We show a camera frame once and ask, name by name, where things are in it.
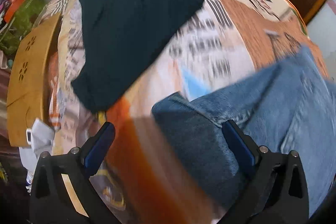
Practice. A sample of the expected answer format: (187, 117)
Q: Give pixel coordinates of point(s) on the white crumpled cloth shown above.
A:
(40, 139)

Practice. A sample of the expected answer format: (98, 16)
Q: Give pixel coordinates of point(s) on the newspaper print bed cover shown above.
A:
(140, 180)

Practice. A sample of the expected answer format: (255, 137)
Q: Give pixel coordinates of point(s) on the black folded garment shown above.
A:
(122, 38)

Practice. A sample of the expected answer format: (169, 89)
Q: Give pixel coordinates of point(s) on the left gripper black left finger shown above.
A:
(50, 201)

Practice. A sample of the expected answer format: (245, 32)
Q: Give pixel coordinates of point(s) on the orange box on basket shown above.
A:
(14, 5)

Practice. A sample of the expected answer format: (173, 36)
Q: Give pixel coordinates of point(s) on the green storage basket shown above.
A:
(20, 25)

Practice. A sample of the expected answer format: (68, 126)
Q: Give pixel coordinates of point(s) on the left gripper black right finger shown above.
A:
(276, 190)

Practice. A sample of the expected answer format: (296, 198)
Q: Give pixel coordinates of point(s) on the wooden lap desk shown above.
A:
(28, 92)

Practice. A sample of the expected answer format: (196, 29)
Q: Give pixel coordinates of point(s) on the blue denim jeans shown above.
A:
(286, 106)

